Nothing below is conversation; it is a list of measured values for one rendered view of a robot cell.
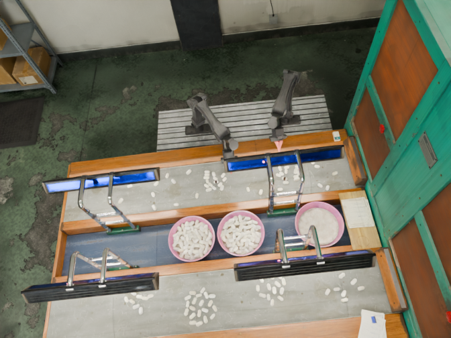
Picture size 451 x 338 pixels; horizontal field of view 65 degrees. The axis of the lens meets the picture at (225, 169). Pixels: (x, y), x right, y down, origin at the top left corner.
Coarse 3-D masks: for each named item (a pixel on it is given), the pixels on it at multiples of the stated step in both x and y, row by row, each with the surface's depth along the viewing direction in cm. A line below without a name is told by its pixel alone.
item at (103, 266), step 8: (72, 256) 164; (80, 256) 170; (104, 256) 163; (112, 256) 174; (120, 256) 181; (72, 264) 163; (96, 264) 186; (104, 264) 161; (112, 264) 189; (120, 264) 189; (128, 264) 191; (72, 272) 161; (104, 272) 160; (72, 280) 160; (104, 280) 158; (72, 288) 158
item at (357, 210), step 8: (344, 200) 200; (352, 200) 200; (360, 200) 200; (344, 208) 198; (352, 208) 198; (360, 208) 197; (368, 208) 197; (352, 216) 196; (360, 216) 195; (368, 216) 195; (352, 224) 193; (360, 224) 193; (368, 224) 193
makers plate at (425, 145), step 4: (424, 132) 133; (424, 136) 134; (420, 140) 137; (424, 140) 134; (428, 140) 131; (420, 144) 137; (424, 144) 134; (428, 144) 131; (424, 148) 135; (428, 148) 132; (432, 148) 129; (424, 152) 135; (428, 152) 132; (432, 152) 129; (424, 156) 135; (428, 156) 132; (432, 156) 130; (428, 160) 133; (432, 160) 130; (436, 160) 127; (428, 164) 133; (432, 164) 130
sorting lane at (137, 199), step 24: (168, 168) 226; (192, 168) 225; (216, 168) 223; (264, 168) 220; (288, 168) 218; (312, 168) 216; (336, 168) 215; (72, 192) 225; (96, 192) 223; (120, 192) 221; (144, 192) 220; (168, 192) 218; (192, 192) 216; (216, 192) 215; (240, 192) 213; (264, 192) 212; (312, 192) 209; (72, 216) 217
